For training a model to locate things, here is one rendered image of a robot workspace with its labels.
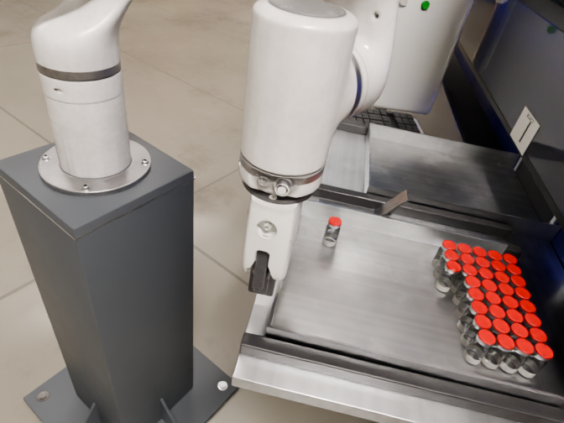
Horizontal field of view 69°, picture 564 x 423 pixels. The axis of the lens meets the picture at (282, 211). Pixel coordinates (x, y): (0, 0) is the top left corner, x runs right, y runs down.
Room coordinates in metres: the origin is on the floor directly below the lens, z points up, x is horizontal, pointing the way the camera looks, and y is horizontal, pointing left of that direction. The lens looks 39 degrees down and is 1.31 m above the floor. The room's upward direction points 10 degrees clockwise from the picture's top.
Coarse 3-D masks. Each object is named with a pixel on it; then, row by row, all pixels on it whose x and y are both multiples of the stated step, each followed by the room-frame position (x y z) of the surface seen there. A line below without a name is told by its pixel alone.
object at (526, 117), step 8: (528, 112) 0.74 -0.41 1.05; (520, 120) 0.76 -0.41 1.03; (528, 120) 0.73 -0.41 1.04; (520, 128) 0.74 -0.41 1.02; (528, 128) 0.71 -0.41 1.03; (536, 128) 0.69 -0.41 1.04; (512, 136) 0.75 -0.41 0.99; (520, 136) 0.72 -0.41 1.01; (528, 136) 0.70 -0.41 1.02; (520, 144) 0.71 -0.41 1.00; (528, 144) 0.68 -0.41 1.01; (520, 152) 0.69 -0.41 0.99
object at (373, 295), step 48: (384, 240) 0.51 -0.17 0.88; (432, 240) 0.52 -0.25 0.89; (480, 240) 0.52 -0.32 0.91; (288, 288) 0.37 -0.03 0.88; (336, 288) 0.39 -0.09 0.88; (384, 288) 0.40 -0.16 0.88; (432, 288) 0.42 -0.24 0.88; (288, 336) 0.28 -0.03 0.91; (336, 336) 0.31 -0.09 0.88; (384, 336) 0.32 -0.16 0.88; (432, 336) 0.34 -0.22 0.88; (480, 384) 0.26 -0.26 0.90; (528, 384) 0.29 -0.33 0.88
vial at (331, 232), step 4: (328, 224) 0.48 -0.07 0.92; (328, 228) 0.47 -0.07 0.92; (332, 228) 0.47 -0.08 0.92; (336, 228) 0.47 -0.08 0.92; (340, 228) 0.48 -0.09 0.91; (328, 232) 0.47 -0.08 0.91; (332, 232) 0.47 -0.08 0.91; (336, 232) 0.47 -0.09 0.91; (324, 236) 0.48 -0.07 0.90; (328, 236) 0.47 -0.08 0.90; (332, 236) 0.47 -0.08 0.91; (336, 236) 0.47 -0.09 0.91; (324, 240) 0.47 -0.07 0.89; (328, 240) 0.47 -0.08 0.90; (332, 240) 0.47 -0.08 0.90; (336, 240) 0.47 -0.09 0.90; (328, 244) 0.47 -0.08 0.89; (332, 244) 0.47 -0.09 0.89
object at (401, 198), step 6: (402, 192) 0.58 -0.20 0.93; (396, 198) 0.58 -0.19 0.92; (402, 198) 0.57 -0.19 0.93; (408, 198) 0.56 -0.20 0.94; (336, 204) 0.58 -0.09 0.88; (342, 204) 0.59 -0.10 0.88; (384, 204) 0.58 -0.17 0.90; (390, 204) 0.57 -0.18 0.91; (396, 204) 0.56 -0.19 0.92; (360, 210) 0.58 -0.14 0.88; (366, 210) 0.58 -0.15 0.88; (372, 210) 0.59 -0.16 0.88; (378, 210) 0.58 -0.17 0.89; (384, 210) 0.57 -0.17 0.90; (390, 210) 0.56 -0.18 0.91
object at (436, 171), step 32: (384, 128) 0.87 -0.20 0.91; (384, 160) 0.77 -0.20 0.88; (416, 160) 0.80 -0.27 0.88; (448, 160) 0.82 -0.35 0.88; (480, 160) 0.85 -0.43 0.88; (512, 160) 0.85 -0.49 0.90; (384, 192) 0.61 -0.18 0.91; (416, 192) 0.67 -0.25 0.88; (448, 192) 0.69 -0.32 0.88; (480, 192) 0.71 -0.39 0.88; (512, 192) 0.73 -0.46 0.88; (512, 224) 0.60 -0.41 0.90; (544, 224) 0.59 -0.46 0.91
